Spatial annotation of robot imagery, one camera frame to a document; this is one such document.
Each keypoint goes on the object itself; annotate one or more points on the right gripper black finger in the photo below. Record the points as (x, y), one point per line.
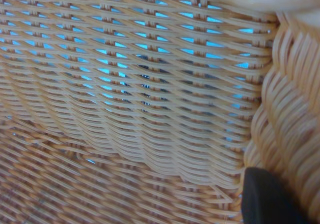
(265, 199)

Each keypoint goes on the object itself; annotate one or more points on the orange wicker basket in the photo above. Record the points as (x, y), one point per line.
(125, 124)

